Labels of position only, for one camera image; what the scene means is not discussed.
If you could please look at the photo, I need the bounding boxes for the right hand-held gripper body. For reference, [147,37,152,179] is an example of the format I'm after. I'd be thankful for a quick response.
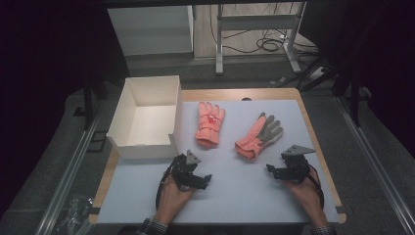
[280,144,317,182]

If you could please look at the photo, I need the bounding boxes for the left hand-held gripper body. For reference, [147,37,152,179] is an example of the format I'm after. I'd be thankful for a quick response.
[170,149,202,191]

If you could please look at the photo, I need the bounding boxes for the pink glove with grey palm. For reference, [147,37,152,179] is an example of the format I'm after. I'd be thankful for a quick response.
[234,112,285,161]

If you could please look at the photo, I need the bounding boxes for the pink glove with red tag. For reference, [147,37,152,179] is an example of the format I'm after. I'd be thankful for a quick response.
[195,101,227,149]

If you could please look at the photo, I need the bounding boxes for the white cardboard box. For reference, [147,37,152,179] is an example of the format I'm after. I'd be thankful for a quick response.
[106,75,182,161]

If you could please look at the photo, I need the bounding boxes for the person's left hand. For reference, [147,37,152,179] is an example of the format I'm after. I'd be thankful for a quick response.
[153,175,196,225]

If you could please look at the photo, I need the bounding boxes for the person's right hand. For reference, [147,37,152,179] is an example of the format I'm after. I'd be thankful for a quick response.
[286,165,329,228]

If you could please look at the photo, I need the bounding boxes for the wooden table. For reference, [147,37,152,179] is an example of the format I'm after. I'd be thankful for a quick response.
[88,87,347,226]

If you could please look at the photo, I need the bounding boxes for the white power strip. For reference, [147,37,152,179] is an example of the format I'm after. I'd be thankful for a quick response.
[307,66,328,81]

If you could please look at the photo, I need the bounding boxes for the black stand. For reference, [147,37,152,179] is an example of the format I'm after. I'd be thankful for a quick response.
[82,75,109,132]

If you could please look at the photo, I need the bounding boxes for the clear plastic bag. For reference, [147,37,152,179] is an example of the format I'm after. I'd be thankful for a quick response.
[54,195,96,235]

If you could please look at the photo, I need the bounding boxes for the white cabinet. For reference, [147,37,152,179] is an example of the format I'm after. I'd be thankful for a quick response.
[107,5,196,57]

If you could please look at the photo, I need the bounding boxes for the grey metal stand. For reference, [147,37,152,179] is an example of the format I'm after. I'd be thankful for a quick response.
[214,2,308,76]

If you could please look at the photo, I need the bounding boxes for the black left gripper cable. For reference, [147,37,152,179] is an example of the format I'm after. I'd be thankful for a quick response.
[155,165,174,211]

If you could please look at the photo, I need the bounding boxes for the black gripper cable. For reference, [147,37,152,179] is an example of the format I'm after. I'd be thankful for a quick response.
[307,165,326,211]
[155,165,174,211]

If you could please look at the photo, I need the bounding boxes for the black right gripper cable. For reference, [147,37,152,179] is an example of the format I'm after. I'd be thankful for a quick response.
[307,165,326,211]

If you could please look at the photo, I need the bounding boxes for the aluminium rail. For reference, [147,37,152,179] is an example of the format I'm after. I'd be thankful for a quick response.
[335,95,415,235]
[33,100,109,235]

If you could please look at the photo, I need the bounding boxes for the black floor cables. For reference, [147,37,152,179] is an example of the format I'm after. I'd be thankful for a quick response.
[224,28,320,56]

